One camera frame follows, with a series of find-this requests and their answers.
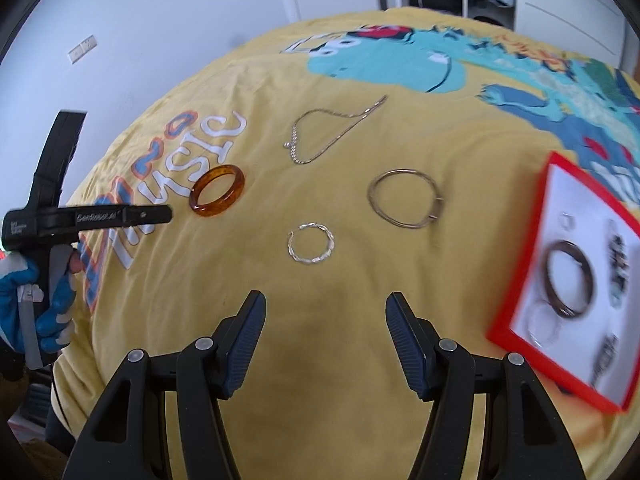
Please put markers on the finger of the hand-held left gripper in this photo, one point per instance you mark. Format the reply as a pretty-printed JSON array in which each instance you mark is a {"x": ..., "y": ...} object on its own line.
[{"x": 60, "y": 160}]

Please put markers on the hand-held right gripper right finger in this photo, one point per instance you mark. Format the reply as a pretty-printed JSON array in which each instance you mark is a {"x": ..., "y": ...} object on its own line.
[{"x": 407, "y": 345}]

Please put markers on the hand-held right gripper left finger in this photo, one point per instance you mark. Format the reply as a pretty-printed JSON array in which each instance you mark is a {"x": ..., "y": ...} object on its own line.
[{"x": 245, "y": 345}]

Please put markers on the dark brown bangle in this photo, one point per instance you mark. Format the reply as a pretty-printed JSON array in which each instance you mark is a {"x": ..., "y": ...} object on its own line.
[{"x": 550, "y": 270}]

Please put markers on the red jewelry box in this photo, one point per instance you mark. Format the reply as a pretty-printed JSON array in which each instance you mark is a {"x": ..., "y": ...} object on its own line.
[{"x": 580, "y": 200}]

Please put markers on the person's left hand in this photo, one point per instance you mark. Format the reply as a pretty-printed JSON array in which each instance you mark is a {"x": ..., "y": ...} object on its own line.
[{"x": 52, "y": 306}]

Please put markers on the yellow printed blanket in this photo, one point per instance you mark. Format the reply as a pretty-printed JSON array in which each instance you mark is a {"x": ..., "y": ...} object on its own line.
[{"x": 325, "y": 285}]

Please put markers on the amber resin bangle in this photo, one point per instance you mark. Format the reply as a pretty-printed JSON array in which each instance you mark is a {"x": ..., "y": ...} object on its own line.
[{"x": 200, "y": 208}]

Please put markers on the small silver twisted hoop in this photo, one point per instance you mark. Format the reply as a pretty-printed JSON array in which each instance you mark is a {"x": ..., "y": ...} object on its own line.
[{"x": 290, "y": 247}]

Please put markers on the thin silver bangle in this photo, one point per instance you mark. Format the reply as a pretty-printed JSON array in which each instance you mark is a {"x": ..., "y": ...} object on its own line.
[{"x": 371, "y": 199}]

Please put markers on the dark folded clothes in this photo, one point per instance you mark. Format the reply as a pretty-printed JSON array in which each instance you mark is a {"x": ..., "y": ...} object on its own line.
[{"x": 435, "y": 0}]

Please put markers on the white drawer cabinet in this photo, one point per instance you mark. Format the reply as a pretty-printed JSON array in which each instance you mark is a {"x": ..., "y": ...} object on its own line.
[{"x": 565, "y": 0}]

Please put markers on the white wall switch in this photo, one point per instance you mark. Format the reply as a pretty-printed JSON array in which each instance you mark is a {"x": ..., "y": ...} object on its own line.
[
  {"x": 90, "y": 42},
  {"x": 75, "y": 54}
]

